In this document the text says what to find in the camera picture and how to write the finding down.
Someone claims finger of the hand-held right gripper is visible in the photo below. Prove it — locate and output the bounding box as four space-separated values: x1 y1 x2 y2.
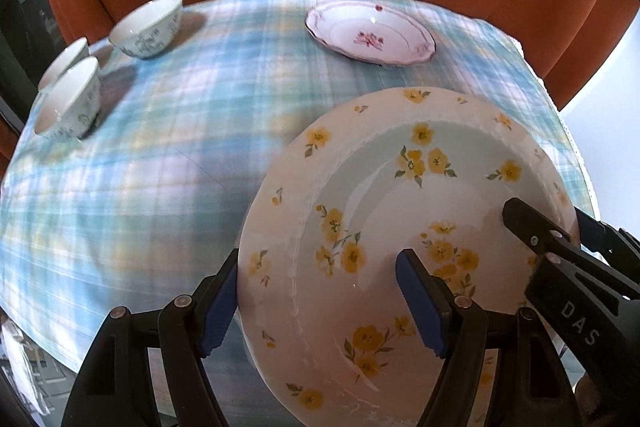
575 206 640 278
502 198 640 298

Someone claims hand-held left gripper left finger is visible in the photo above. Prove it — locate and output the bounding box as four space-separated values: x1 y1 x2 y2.
60 248 241 427

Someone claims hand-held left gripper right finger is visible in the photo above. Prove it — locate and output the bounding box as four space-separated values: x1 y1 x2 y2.
395 248 583 427

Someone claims yellow floral plate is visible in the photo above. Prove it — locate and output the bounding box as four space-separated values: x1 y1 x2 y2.
237 87 583 427

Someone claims white bowl blue floral print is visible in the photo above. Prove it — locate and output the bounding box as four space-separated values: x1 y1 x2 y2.
37 37 91 90
34 57 102 140
108 0 183 59

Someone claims blue plaid tablecloth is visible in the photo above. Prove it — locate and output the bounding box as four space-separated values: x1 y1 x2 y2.
0 0 596 427

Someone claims white plastic bag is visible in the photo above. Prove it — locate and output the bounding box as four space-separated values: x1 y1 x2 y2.
0 312 76 418

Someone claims pink floral scalloped plate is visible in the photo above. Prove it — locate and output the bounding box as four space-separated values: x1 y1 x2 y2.
305 0 438 66

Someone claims glass sliding door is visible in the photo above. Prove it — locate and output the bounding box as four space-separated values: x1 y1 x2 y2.
0 0 66 128

